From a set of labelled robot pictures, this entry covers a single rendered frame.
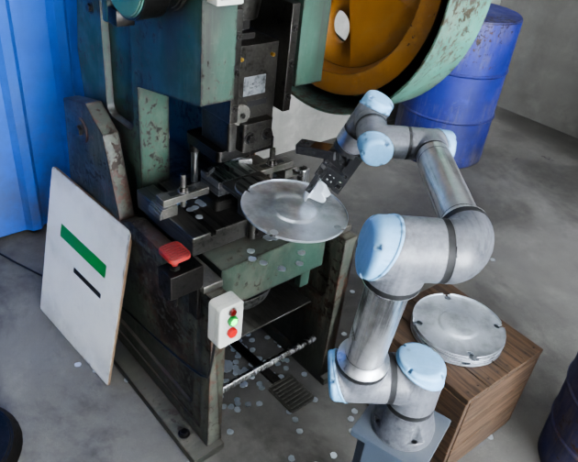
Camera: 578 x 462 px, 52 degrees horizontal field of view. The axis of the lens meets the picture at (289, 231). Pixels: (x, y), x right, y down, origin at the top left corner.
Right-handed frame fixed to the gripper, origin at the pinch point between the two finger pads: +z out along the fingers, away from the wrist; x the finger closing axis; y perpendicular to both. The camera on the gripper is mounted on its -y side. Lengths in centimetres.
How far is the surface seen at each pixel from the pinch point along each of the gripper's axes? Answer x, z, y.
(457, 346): 10, 19, 63
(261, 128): 1.4, -8.3, -19.6
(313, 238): -14.3, -0.7, 8.6
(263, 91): 4.9, -16.0, -24.5
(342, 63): 36.5, -21.6, -14.6
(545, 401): 41, 40, 112
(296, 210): -5.9, 1.2, 0.8
